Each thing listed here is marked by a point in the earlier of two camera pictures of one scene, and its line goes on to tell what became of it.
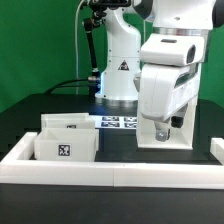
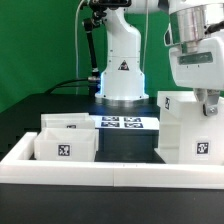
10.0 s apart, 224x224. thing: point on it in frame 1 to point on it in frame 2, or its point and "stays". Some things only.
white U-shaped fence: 112,174 stays
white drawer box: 69,120 stays
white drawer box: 53,144 stays
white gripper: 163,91 to 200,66
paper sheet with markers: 114,121 stays
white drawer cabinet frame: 179,138 to 187,136
